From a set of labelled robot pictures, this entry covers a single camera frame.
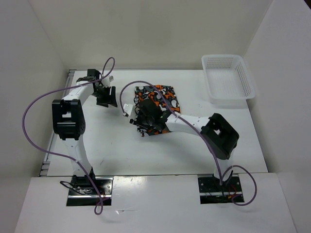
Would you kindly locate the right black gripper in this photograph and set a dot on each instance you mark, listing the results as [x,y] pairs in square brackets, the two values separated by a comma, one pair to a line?
[137,121]

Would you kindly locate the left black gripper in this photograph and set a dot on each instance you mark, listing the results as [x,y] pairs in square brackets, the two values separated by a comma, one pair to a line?
[111,100]

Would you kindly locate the camouflage orange black shorts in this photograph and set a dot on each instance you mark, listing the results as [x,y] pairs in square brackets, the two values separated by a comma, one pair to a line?
[162,95]

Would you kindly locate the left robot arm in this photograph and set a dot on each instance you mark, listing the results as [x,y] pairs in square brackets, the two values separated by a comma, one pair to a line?
[69,120]

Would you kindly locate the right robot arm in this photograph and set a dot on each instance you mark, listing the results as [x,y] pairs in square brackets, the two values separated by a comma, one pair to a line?
[219,136]

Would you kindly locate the white plastic basket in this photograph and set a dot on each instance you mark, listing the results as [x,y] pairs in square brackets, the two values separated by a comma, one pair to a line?
[227,78]

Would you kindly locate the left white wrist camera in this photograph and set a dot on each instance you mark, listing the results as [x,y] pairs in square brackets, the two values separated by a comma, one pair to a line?
[105,82]

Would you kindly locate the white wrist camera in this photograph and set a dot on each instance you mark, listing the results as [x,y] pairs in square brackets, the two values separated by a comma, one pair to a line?
[105,82]
[128,110]

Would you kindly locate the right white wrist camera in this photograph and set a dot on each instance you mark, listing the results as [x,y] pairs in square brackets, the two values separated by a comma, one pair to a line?
[128,110]

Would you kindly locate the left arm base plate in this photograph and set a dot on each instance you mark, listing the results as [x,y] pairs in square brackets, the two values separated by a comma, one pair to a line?
[86,195]

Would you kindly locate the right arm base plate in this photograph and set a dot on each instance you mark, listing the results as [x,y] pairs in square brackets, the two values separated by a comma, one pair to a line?
[211,192]

